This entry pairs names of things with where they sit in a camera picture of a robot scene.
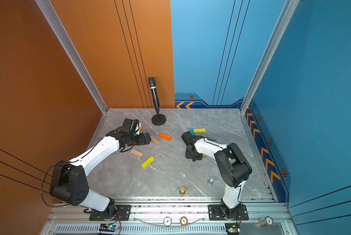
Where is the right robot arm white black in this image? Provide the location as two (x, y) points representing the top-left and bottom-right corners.
(181, 132), (252, 220)

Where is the silver cylinder weight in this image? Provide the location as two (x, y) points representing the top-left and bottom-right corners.
(207, 178), (214, 186)

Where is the tan block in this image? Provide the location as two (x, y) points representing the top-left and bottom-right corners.
(130, 149), (144, 158)
(150, 136), (160, 145)

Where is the brass cylinder weight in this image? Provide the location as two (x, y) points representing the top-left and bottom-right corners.
(179, 187), (185, 196)

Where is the white round disc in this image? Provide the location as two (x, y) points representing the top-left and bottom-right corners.
(163, 216), (172, 227)

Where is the tan block upper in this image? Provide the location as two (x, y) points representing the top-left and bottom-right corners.
(150, 136), (160, 145)

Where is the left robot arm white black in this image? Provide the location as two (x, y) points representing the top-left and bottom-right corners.
(49, 131), (151, 220)

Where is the green circuit board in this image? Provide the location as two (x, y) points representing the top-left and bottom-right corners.
(98, 223), (120, 235)
(225, 223), (241, 235)

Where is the tan block lower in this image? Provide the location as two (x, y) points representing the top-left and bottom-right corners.
(130, 149), (144, 158)

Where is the yellow block diagonal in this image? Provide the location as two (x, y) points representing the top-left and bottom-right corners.
(141, 156), (155, 169)

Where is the aluminium front rail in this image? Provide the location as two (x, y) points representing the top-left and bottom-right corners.
(46, 197), (292, 223)

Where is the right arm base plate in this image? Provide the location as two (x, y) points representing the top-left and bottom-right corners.
(208, 203), (249, 221)

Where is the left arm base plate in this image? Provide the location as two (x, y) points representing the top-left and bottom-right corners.
(89, 205), (131, 221)

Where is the left green circuit board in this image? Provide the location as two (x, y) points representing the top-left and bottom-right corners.
(98, 223), (120, 235)

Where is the copper round disc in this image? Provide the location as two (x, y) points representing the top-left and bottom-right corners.
(180, 216), (188, 226)

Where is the orange block centre upper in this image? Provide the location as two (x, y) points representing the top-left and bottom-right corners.
(159, 133), (172, 141)

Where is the black microphone on stand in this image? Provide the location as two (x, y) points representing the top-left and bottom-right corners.
(149, 77), (166, 126)

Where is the right green circuit board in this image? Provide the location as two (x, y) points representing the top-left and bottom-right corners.
(225, 223), (241, 235)

